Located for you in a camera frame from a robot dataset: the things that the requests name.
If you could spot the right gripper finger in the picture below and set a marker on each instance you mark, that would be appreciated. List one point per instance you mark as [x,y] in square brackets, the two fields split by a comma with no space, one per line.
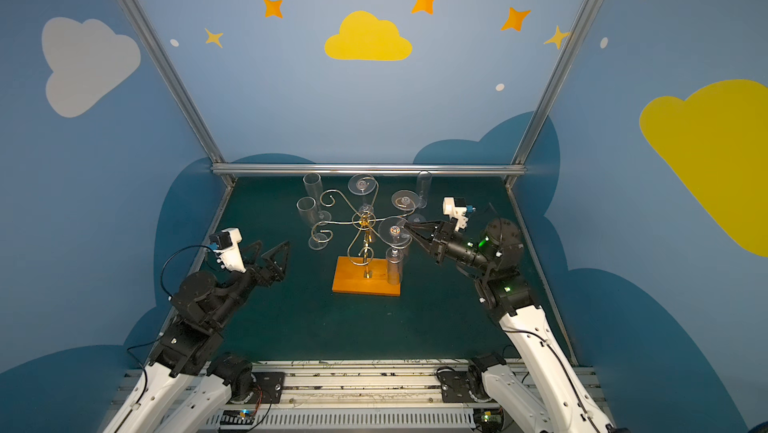
[426,227]
[427,241]

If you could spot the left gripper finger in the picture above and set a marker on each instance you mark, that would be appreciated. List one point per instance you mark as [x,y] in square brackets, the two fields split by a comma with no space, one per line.
[279,256]
[251,253]

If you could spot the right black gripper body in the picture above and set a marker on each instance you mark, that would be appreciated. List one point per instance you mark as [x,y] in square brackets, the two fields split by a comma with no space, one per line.
[437,240]

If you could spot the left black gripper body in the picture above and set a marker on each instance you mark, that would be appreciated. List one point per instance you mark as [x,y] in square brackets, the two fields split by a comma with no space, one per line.
[258,271]

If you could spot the clear flute glass front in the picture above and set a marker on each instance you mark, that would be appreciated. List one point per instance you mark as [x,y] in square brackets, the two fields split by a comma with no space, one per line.
[424,179]

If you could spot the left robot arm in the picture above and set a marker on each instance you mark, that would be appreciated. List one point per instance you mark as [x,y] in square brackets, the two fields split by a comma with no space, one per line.
[183,383]

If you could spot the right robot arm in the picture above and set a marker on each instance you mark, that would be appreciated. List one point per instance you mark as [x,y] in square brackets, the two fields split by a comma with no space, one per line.
[561,402]

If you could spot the orange wooden rack base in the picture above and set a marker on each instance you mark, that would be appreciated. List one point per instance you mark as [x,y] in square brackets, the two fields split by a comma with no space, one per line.
[370,279]

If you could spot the left green circuit board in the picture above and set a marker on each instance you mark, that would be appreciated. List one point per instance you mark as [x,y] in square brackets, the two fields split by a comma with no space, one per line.
[236,418]

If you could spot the green circuit board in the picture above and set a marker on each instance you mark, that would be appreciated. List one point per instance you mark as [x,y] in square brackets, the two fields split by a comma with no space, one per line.
[236,418]
[488,421]

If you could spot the right green circuit board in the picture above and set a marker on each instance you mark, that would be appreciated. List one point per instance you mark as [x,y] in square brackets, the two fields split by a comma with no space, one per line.
[488,421]

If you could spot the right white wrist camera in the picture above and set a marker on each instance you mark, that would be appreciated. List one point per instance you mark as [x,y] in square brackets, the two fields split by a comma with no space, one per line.
[457,209]

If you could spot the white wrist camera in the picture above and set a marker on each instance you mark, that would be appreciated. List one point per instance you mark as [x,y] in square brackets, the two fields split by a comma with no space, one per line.
[457,209]
[225,244]

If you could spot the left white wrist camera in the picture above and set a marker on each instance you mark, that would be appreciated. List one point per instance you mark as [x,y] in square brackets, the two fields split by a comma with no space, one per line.
[225,244]

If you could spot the gold wire glass rack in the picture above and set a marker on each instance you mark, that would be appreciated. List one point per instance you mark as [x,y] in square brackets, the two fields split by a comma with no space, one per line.
[367,226]

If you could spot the aluminium mounting rail base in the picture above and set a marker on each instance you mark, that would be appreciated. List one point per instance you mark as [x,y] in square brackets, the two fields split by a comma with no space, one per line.
[357,395]

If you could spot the aluminium frame left post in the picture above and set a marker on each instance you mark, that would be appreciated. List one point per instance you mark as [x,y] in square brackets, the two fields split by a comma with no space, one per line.
[144,29]

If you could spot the aluminium frame post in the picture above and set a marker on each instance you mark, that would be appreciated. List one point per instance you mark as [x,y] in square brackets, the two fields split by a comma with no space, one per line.
[583,21]
[144,29]

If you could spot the aluminium frame right post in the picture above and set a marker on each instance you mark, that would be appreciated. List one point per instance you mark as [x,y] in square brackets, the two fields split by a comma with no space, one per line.
[583,21]

